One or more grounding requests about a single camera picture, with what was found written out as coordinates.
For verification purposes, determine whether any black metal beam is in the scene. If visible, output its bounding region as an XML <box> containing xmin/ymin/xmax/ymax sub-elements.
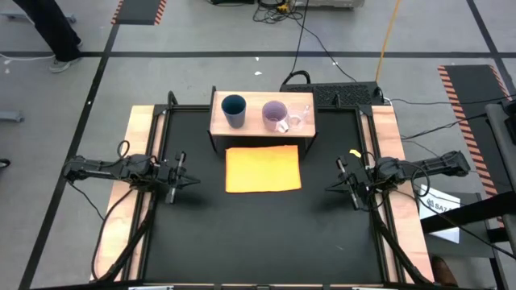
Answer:
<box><xmin>421</xmin><ymin>191</ymin><xmax>516</xmax><ymax>235</ymax></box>

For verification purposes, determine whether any wooden shelf with black legs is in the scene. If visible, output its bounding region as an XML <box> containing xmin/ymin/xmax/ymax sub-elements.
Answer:
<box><xmin>207</xmin><ymin>85</ymin><xmax>319</xmax><ymax>154</ymax></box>

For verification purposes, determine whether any light wooden side board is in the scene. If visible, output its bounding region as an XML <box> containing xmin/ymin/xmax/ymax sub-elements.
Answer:
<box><xmin>360</xmin><ymin>105</ymin><xmax>435</xmax><ymax>283</ymax></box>
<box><xmin>90</xmin><ymin>105</ymin><xmax>166</xmax><ymax>283</ymax></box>

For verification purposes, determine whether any grey equipment base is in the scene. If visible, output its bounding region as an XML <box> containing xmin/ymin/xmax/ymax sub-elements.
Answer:
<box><xmin>292</xmin><ymin>0</ymin><xmax>366</xmax><ymax>10</ymax></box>

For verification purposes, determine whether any person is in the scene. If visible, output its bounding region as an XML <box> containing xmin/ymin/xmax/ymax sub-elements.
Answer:
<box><xmin>11</xmin><ymin>0</ymin><xmax>84</xmax><ymax>74</ymax></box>

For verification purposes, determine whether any grey furniture foot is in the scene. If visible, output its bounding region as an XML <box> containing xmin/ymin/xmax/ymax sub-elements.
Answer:
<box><xmin>0</xmin><ymin>109</ymin><xmax>24</xmax><ymax>123</ymax></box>

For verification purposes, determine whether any yellow hanging cable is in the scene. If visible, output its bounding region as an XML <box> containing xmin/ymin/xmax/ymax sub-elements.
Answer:
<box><xmin>374</xmin><ymin>0</ymin><xmax>402</xmax><ymax>84</ymax></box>

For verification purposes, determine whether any grey desk leg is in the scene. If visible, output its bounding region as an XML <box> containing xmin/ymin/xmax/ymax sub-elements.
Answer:
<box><xmin>0</xmin><ymin>10</ymin><xmax>77</xmax><ymax>23</ymax></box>

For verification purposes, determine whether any black hazard-striped floor mat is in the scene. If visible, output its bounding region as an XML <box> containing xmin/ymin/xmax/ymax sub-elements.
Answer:
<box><xmin>110</xmin><ymin>0</ymin><xmax>167</xmax><ymax>26</ymax></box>
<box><xmin>437</xmin><ymin>64</ymin><xmax>516</xmax><ymax>229</ymax></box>

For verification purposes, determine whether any clear plastic cup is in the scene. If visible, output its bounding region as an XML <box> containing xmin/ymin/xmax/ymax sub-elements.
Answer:
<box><xmin>286</xmin><ymin>104</ymin><xmax>312</xmax><ymax>131</ymax></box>

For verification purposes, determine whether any purple white ceramic mug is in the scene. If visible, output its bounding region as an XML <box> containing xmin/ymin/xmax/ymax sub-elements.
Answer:
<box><xmin>261</xmin><ymin>100</ymin><xmax>290</xmax><ymax>134</ymax></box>

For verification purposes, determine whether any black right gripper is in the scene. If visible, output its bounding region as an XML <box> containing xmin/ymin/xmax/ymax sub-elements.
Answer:
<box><xmin>325</xmin><ymin>155</ymin><xmax>378</xmax><ymax>211</ymax></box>

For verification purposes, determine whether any black cable bundle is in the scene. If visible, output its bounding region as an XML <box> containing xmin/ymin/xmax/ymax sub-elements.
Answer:
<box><xmin>252</xmin><ymin>0</ymin><xmax>307</xmax><ymax>24</ymax></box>

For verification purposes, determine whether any black metal table frame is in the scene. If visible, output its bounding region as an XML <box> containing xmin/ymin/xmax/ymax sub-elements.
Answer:
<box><xmin>90</xmin><ymin>90</ymin><xmax>436</xmax><ymax>290</ymax></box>

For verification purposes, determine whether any black table side cable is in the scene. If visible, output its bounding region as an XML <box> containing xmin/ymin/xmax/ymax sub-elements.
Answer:
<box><xmin>90</xmin><ymin>184</ymin><xmax>138</xmax><ymax>281</ymax></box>

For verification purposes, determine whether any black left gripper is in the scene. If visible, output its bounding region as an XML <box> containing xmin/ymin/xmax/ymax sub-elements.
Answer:
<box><xmin>156</xmin><ymin>151</ymin><xmax>202</xmax><ymax>205</ymax></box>

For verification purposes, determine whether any white paper sign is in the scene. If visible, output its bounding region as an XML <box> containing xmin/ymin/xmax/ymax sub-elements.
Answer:
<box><xmin>418</xmin><ymin>184</ymin><xmax>461</xmax><ymax>245</ymax></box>

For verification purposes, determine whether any white floor cable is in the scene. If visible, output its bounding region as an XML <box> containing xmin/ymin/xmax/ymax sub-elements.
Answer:
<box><xmin>0</xmin><ymin>51</ymin><xmax>57</xmax><ymax>65</ymax></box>

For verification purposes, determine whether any dark blue plastic cup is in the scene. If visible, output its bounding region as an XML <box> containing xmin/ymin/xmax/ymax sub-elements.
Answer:
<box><xmin>220</xmin><ymin>93</ymin><xmax>248</xmax><ymax>129</ymax></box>

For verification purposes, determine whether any black floor cable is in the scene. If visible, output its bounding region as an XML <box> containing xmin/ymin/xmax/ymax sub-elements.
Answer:
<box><xmin>289</xmin><ymin>0</ymin><xmax>311</xmax><ymax>85</ymax></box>
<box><xmin>293</xmin><ymin>18</ymin><xmax>359</xmax><ymax>84</ymax></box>

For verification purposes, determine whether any yellow orange cloth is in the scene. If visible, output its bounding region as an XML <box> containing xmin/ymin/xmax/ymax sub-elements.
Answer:
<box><xmin>224</xmin><ymin>144</ymin><xmax>302</xmax><ymax>194</ymax></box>

